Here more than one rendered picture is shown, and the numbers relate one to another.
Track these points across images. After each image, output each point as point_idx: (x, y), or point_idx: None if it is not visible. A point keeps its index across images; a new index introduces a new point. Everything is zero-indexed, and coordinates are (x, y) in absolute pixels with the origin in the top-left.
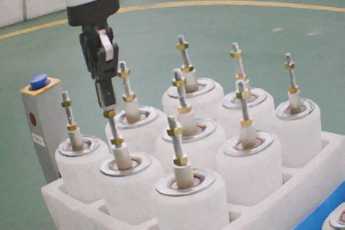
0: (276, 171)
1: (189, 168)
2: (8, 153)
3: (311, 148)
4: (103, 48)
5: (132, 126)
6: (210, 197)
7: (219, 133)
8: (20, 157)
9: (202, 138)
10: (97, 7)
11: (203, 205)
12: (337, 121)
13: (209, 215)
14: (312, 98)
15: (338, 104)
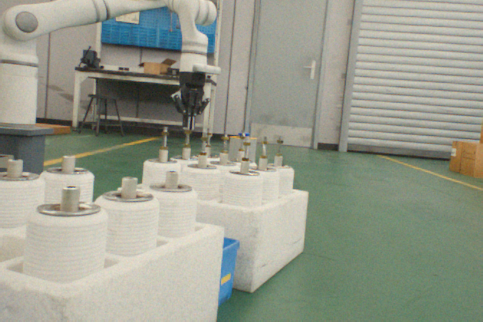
0: (193, 185)
1: (162, 152)
2: (309, 208)
3: (228, 197)
4: (172, 94)
5: (229, 159)
6: (149, 166)
7: (221, 167)
8: (308, 211)
9: (213, 164)
10: (181, 75)
11: (146, 169)
12: (437, 292)
13: (147, 177)
14: (479, 281)
15: (480, 295)
